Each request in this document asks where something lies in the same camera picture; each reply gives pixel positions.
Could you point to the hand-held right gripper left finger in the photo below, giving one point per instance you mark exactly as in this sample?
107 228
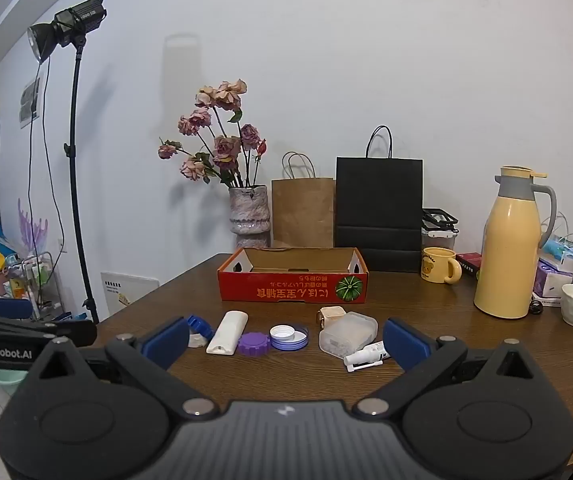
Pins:
166 342

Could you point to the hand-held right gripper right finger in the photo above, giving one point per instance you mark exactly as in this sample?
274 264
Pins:
406 342

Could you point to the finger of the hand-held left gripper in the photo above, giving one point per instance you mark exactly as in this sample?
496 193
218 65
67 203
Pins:
9 307

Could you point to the small white plastic piece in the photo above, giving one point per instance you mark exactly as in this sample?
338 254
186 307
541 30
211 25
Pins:
197 341

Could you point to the blue ridged bottle cap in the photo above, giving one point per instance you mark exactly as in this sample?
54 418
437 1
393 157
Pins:
200 325

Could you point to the small white spray bottle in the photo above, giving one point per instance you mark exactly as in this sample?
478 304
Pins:
366 355

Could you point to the clear plastic box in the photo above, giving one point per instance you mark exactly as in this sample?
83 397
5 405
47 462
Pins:
349 332

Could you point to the white oblong plastic case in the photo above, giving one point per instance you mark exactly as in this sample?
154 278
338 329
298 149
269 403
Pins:
226 332

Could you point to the white cube charger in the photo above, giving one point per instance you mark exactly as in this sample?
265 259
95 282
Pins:
331 314

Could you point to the purple round lid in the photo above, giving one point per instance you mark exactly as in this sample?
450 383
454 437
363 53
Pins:
254 345

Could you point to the large blue jar lid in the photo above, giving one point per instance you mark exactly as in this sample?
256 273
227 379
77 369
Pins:
299 342

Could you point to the white bottle cap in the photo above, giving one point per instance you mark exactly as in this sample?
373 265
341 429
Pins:
281 333

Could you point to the red cardboard box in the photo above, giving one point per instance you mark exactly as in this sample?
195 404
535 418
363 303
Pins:
286 290

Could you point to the green plastic basin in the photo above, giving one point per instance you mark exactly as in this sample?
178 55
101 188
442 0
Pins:
6 380

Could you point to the white board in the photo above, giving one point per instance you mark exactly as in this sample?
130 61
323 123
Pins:
129 290

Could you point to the yellow bear mug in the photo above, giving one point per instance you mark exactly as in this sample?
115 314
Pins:
436 265

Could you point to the small red box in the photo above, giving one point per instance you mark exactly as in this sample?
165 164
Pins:
468 262

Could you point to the studio light on stand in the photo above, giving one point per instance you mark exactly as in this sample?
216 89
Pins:
29 200

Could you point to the clear container with black lid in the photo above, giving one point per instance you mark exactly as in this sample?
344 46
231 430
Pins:
439 237

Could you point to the small black object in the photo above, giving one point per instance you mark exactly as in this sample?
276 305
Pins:
536 306

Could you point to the yellow thermos jug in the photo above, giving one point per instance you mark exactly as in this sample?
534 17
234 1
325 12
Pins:
506 250

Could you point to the black paper bag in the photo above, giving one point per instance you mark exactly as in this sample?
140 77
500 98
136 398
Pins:
379 200

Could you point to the pink mottled ceramic vase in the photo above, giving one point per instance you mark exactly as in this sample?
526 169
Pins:
250 215

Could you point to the brown paper bag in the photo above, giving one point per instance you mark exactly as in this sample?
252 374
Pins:
304 210

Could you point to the blue packet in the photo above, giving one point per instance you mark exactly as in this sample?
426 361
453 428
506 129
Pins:
561 249

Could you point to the dried pink flowers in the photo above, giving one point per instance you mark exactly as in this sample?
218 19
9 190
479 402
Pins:
226 147

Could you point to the black studio light head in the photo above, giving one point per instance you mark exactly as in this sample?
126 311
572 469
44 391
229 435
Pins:
74 17

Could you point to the wall poster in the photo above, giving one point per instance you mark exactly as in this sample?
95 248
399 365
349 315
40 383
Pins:
30 102

